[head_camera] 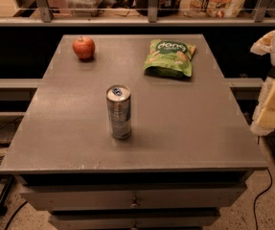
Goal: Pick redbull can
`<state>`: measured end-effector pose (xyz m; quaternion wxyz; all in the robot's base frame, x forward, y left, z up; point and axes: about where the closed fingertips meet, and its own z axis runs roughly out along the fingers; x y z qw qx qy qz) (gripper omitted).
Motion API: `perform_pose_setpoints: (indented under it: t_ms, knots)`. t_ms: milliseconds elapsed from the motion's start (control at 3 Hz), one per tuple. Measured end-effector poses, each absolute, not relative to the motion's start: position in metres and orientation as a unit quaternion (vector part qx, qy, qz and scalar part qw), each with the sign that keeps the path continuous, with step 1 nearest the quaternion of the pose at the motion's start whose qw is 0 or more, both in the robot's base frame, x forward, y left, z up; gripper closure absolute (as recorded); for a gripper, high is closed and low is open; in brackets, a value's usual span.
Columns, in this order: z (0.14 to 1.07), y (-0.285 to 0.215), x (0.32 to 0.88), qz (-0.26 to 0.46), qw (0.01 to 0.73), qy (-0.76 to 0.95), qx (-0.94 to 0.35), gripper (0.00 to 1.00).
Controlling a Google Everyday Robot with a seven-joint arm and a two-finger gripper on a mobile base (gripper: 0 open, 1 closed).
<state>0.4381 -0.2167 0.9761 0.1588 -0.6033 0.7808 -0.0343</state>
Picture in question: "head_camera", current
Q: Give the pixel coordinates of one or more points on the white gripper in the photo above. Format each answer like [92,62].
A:
[263,122]

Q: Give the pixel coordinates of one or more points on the silver blue redbull can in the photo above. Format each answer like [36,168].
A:
[118,98]

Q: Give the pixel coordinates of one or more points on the printed snack bag on shelf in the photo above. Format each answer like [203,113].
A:
[213,8]

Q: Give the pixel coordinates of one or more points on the green snack bag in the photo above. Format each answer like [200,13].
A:
[169,58]

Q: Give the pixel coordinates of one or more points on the grey cabinet with drawers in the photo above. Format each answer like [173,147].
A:
[188,155]

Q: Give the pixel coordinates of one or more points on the red apple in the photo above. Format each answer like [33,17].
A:
[84,47]

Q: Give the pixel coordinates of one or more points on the clear plastic container on shelf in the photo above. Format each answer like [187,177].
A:
[83,7]

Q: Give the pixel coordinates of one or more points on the grey metal shelf rail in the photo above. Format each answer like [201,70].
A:
[120,13]

